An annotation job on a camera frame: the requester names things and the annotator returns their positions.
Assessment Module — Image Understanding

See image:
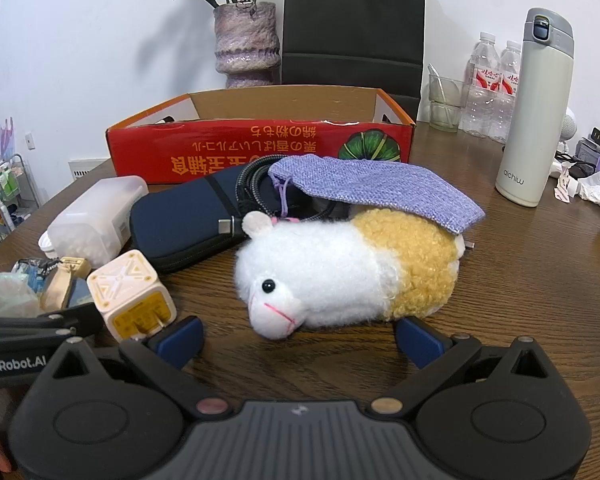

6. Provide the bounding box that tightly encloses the white thermos bottle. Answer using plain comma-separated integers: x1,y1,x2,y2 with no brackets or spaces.
495,7,576,208

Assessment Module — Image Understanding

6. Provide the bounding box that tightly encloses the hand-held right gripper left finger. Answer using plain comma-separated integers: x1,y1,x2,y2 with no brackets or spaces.
39,316,231,418

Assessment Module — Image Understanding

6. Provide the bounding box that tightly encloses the red cardboard box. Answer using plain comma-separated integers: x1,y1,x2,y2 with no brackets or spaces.
105,85,417,185

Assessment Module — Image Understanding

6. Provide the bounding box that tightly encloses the clear water bottle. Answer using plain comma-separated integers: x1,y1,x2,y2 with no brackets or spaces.
462,31,502,138
489,40,523,143

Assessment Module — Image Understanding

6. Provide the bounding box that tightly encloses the black paper bag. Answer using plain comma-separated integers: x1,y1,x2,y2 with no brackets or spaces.
280,0,427,123

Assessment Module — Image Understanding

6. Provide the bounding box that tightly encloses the black braided cable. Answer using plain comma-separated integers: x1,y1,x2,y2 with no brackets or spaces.
215,155,351,240

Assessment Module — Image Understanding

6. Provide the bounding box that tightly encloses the translucent white plastic container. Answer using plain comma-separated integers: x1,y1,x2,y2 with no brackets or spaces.
46,175,150,268

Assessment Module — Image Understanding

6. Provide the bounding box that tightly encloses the white and yellow plush hamster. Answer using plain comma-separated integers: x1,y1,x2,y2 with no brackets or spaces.
233,208,465,342

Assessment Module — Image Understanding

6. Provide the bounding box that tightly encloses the clear plastic bag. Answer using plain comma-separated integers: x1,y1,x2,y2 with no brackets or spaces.
0,272,41,318

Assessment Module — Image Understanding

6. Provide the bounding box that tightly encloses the small blue patterned packet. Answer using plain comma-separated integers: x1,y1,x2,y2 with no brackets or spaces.
12,258,56,293

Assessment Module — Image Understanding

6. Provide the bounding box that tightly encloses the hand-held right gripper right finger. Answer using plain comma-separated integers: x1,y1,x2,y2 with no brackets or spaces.
367,316,563,418

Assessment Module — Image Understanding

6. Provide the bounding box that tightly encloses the white round gadget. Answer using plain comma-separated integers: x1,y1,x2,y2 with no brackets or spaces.
559,107,579,153

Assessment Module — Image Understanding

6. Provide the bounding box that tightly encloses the crumpled white tissue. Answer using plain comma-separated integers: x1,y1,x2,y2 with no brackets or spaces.
575,170,600,209

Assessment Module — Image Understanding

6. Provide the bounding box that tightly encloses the small white patterned wrapper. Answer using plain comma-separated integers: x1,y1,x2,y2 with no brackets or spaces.
554,167,581,202

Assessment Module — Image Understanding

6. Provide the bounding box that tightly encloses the wooden desktop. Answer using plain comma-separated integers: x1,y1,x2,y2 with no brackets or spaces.
0,121,600,413

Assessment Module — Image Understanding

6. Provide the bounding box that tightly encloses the white cube charger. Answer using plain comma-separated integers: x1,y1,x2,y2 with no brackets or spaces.
86,249,177,342

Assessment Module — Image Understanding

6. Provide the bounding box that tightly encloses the purple woven drawstring pouch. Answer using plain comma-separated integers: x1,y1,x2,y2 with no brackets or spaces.
268,154,486,235

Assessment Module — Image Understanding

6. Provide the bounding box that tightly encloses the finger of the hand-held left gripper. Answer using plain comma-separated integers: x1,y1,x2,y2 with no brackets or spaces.
0,305,105,341

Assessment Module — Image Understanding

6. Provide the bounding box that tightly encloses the metal storage rack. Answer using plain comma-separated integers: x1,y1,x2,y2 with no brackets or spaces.
0,154,27,257

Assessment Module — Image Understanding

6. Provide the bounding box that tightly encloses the purple ceramic vase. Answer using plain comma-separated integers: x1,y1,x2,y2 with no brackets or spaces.
213,1,282,90

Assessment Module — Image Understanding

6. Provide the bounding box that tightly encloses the navy blue fabric pouch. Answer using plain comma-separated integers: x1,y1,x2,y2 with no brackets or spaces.
129,164,281,275

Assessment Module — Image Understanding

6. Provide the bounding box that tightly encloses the clear glass cup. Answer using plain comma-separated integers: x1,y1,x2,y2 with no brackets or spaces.
427,64,467,134

